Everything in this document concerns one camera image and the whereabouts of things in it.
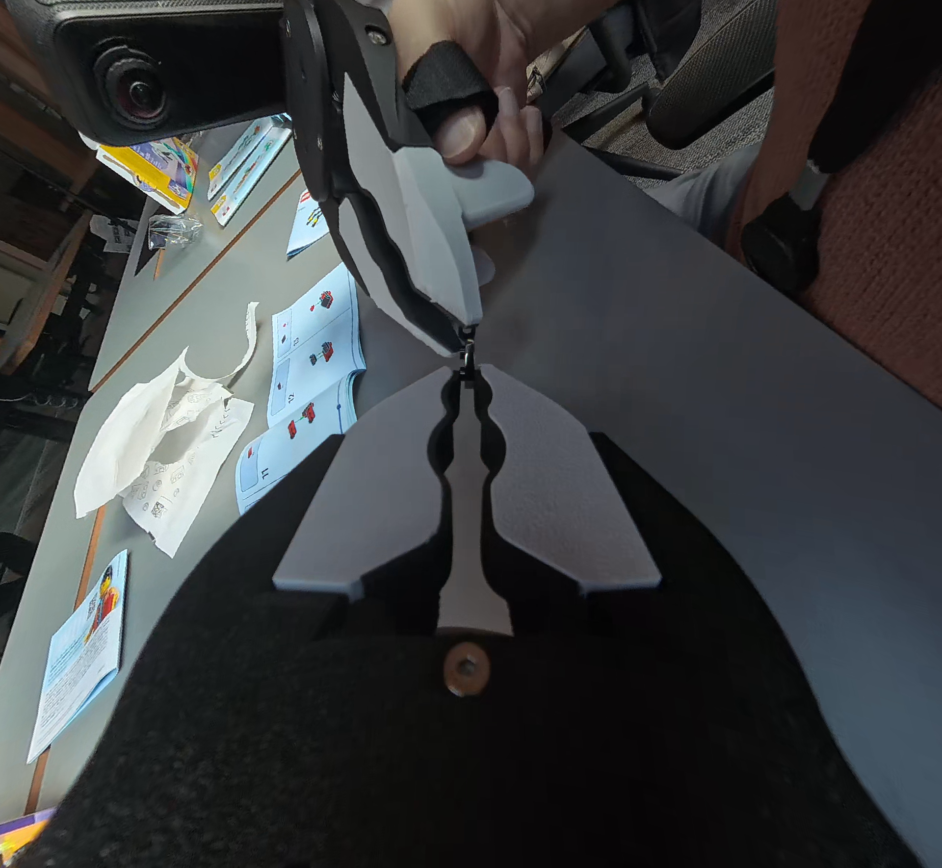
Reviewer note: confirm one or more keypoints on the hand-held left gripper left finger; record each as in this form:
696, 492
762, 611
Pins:
375, 500

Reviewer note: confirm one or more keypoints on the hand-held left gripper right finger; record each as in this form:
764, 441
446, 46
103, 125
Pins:
559, 500

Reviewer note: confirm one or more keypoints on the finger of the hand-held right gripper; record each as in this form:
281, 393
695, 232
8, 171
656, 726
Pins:
434, 221
408, 316

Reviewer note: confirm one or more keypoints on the black toy brick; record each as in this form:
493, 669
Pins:
466, 357

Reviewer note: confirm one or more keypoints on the grey desk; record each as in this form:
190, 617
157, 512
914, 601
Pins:
662, 404

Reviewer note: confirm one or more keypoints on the open building instruction booklet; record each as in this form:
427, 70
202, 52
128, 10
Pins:
309, 382

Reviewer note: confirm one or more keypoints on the flat toy set box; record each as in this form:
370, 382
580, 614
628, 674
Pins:
246, 169

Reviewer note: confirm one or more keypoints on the small instruction leaflet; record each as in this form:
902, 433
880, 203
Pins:
305, 224

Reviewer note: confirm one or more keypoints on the yellow toy box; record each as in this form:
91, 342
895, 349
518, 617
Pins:
158, 169

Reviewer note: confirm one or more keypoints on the clear plastic bag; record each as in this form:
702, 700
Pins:
173, 232

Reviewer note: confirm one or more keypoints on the torn white paper bag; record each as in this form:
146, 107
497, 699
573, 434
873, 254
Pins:
162, 441

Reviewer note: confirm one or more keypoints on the person's light grey trousers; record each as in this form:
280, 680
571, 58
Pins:
699, 191

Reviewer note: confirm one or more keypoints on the black mesh office chair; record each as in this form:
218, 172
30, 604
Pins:
706, 73

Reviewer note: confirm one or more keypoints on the leaflet with toy figure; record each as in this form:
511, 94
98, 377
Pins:
81, 655

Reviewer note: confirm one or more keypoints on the black knob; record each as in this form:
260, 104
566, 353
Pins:
780, 243

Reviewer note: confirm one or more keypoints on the person's brown knitted sweater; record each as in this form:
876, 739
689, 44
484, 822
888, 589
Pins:
883, 257

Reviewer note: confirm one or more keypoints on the colourful toy box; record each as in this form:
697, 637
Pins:
22, 835

